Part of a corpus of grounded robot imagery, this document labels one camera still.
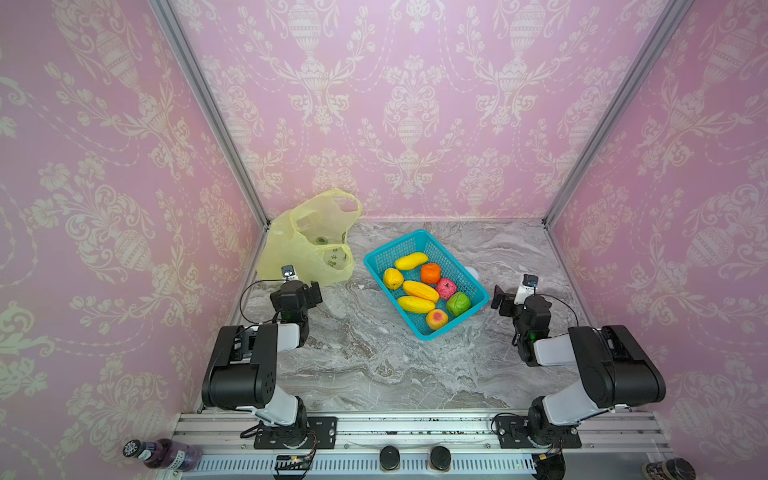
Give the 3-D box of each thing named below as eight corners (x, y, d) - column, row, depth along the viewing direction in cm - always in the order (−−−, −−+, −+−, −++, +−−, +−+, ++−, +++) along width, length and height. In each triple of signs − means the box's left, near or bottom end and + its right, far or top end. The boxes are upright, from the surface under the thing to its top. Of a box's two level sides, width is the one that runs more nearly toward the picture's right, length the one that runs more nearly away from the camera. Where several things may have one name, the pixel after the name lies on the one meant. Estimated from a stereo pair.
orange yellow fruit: (433, 332, 91) (434, 327, 88) (423, 318, 94) (424, 312, 91) (448, 324, 92) (450, 319, 90) (438, 310, 95) (439, 305, 93)
